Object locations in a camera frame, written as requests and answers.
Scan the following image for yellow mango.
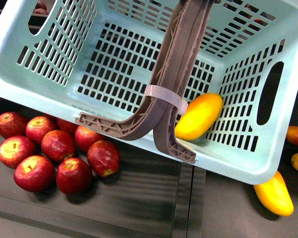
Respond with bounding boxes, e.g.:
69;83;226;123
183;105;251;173
253;171;294;216
175;93;223;141

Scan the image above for red apple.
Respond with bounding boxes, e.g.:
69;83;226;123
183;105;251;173
0;112;29;139
56;157;93;195
13;155;55;192
41;130;76;163
26;116;58;145
0;136;36;169
87;140;121;178

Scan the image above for light blue plastic basket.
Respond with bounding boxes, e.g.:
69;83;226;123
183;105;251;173
0;0;298;184

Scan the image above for black display tray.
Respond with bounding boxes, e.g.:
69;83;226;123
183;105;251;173
0;99;298;238

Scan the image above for white zip tie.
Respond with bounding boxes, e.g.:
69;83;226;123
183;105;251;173
144;84;188;115

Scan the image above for brown basket handle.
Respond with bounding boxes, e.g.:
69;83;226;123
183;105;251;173
75;0;214;164

